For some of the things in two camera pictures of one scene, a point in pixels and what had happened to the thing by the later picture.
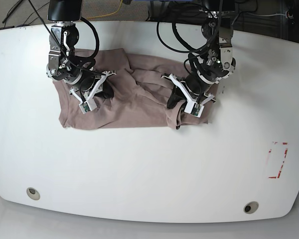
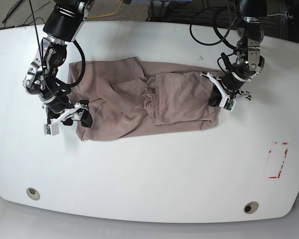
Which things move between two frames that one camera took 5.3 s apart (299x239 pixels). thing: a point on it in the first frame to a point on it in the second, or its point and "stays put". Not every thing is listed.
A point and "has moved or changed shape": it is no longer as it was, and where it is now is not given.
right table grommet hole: [250, 207] stays put
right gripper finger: [176, 95] to [215, 97]
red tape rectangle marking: [286, 152] stays put
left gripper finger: [107, 91] to [86, 120]
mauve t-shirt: [140, 97] has moved or changed shape
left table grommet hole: [33, 193] stays put
